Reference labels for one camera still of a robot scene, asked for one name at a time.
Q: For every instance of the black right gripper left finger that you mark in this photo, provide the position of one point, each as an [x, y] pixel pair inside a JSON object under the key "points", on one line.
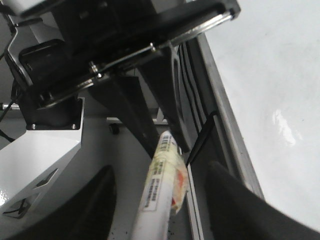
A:
{"points": [[86, 216]]}

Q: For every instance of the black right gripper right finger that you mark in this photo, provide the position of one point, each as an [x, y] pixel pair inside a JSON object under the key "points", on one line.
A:
{"points": [[236, 213]]}

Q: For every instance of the red magnet taped to marker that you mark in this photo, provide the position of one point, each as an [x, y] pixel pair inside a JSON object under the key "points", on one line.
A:
{"points": [[180, 184]]}

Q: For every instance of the white black-tipped whiteboard marker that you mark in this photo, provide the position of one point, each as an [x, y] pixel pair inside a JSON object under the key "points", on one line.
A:
{"points": [[153, 214]]}

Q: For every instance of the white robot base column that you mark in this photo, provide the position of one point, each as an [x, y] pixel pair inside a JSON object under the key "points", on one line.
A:
{"points": [[32, 163]]}

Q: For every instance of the white whiteboard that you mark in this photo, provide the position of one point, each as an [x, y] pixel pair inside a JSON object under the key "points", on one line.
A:
{"points": [[269, 62]]}

